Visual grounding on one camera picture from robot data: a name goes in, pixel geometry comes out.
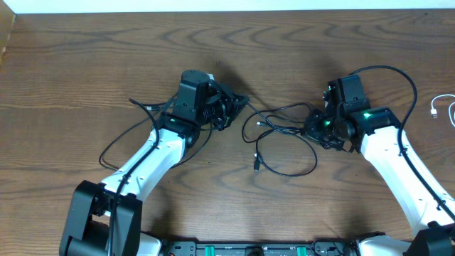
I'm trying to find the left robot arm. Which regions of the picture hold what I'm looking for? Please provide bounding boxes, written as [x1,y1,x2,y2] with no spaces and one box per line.
[59,70,250,256]

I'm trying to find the black USB cable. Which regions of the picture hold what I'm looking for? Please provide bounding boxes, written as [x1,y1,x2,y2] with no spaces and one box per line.
[97,97,319,178]

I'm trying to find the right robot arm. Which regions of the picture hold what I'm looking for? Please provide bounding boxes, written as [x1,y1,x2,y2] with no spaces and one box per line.
[302,75,454,255]

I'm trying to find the white USB cable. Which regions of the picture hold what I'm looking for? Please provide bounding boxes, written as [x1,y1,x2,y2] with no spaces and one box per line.
[429,93,455,128]

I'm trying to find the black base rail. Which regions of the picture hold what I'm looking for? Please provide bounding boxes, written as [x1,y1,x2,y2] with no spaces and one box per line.
[159,230,417,256]

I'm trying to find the left camera black cable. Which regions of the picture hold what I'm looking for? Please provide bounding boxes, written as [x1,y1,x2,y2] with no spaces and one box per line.
[106,97,168,256]

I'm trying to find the wooden side panel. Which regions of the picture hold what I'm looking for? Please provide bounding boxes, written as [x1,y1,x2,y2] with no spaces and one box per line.
[0,0,16,63]

